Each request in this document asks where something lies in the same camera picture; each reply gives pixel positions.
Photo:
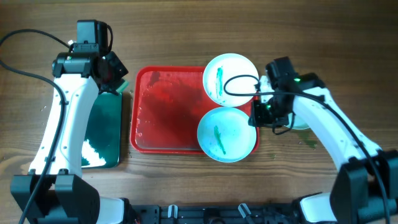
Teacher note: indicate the white pink plate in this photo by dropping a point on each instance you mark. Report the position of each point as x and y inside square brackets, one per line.
[230, 79]

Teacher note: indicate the red plastic tray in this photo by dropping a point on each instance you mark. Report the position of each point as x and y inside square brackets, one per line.
[168, 104]

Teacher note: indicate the black water tray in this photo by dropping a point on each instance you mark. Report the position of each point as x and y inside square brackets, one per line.
[101, 147]

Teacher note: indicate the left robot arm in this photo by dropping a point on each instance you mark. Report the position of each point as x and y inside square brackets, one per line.
[53, 190]

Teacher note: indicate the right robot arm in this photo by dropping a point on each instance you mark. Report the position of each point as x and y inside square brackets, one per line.
[365, 189]

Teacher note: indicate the light blue plate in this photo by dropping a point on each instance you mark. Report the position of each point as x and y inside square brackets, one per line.
[297, 123]
[224, 135]

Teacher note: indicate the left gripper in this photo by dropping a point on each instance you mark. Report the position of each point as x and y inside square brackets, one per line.
[120, 69]

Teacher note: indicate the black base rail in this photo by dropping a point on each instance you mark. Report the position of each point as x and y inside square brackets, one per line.
[278, 213]

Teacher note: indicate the green yellow sponge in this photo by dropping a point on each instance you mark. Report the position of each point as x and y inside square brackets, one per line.
[122, 85]

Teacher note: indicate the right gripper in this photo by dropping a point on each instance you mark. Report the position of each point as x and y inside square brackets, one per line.
[256, 118]

